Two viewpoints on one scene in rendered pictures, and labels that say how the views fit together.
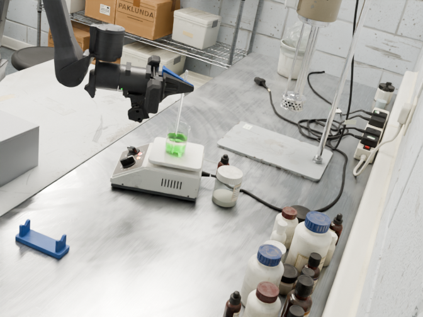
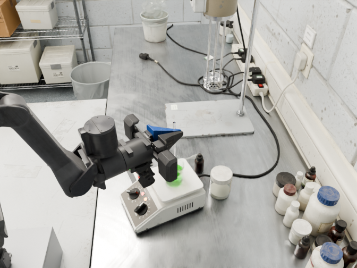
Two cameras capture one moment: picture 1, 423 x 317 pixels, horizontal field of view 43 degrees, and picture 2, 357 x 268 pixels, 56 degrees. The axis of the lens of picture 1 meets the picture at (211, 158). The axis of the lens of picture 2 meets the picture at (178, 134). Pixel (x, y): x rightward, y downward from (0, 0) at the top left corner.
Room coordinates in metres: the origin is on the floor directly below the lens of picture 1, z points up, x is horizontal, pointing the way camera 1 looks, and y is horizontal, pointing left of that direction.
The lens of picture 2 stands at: (0.53, 0.31, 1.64)
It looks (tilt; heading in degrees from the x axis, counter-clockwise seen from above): 40 degrees down; 336
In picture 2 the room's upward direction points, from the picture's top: straight up
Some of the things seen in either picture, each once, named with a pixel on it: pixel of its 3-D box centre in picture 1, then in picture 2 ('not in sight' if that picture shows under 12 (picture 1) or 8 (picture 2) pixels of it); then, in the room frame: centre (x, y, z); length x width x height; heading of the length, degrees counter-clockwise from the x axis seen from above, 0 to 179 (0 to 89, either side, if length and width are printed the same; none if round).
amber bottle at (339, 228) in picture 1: (335, 228); (309, 176); (0.98, -0.29, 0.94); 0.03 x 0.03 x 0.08
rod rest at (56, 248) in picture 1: (42, 237); not in sight; (0.78, 0.28, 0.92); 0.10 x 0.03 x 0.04; 74
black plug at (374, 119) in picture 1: (374, 120); (245, 58); (1.64, -0.49, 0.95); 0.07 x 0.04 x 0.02; 72
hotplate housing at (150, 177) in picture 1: (163, 167); (165, 193); (1.08, 0.11, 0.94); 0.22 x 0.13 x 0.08; 92
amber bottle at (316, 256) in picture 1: (310, 273); (337, 233); (0.80, -0.22, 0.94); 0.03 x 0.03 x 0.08
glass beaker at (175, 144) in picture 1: (177, 140); (174, 173); (1.07, 0.08, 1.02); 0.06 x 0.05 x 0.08; 23
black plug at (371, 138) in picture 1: (366, 139); (256, 78); (1.47, -0.44, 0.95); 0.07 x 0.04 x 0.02; 72
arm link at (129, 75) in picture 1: (139, 80); (137, 151); (1.04, 0.18, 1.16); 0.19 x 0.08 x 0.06; 11
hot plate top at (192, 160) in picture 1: (177, 153); (173, 179); (1.08, 0.08, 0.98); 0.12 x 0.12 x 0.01; 2
